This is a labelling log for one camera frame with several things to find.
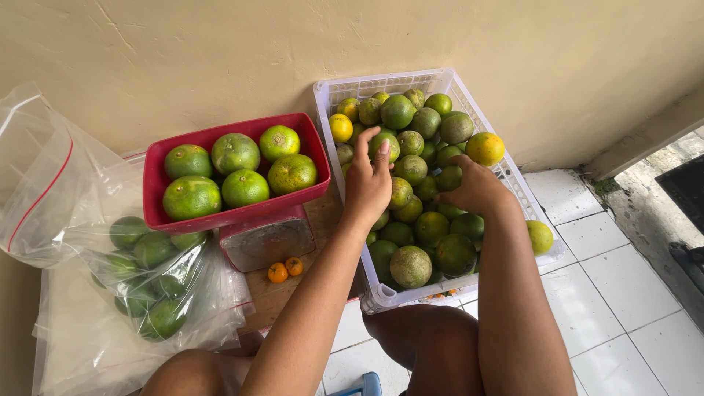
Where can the person's right hand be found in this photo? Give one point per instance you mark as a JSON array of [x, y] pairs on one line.
[[481, 190]]

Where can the person's left hand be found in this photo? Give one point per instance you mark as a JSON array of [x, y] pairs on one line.
[[366, 190]]

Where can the small greenish orange fruit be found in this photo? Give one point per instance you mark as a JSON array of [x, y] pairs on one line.
[[391, 144]]

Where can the pile of green yellow oranges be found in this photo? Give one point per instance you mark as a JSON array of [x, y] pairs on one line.
[[429, 225]]

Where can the tiny orange fruit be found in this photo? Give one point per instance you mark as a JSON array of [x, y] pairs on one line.
[[278, 273], [293, 266]]

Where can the white plastic crate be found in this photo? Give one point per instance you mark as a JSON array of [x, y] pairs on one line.
[[379, 297]]

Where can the red kitchen scale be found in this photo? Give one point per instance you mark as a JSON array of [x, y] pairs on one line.
[[268, 242]]

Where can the group of large green oranges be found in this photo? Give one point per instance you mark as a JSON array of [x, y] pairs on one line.
[[236, 173]]

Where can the wooden board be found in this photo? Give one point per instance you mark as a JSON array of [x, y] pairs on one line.
[[272, 308]]

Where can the person's right leg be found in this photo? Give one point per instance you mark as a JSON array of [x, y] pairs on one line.
[[434, 346]]

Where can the person's leg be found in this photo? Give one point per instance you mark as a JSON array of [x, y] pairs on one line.
[[434, 346], [192, 374]]

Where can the clear zip bag with fruit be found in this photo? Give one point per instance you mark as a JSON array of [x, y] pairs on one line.
[[220, 297]]

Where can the blue plastic stool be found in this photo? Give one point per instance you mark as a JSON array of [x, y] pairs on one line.
[[363, 386]]

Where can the red plastic scale tray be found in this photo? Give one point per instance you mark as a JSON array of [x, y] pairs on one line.
[[159, 220]]

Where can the bagged green oranges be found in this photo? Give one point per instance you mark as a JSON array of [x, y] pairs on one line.
[[154, 275]]

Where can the person's left leg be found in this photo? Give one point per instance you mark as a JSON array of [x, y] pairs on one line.
[[192, 374]]

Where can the empty clear zip bag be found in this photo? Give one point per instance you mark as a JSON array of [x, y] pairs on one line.
[[44, 187]]

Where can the stack of clear plastic bags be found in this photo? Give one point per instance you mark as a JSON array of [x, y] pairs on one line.
[[77, 352]]

